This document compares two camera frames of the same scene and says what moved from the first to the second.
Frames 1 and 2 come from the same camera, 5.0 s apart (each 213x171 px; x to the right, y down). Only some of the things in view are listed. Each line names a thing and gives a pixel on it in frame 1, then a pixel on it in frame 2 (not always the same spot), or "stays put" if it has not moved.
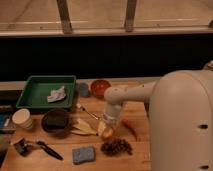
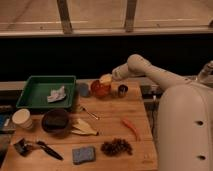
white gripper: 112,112 → 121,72
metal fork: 87,112 stays put
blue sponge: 83,154 stays put
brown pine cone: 116,146 stays put
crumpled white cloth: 57,95 stays put
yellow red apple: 107,133 → 106,79
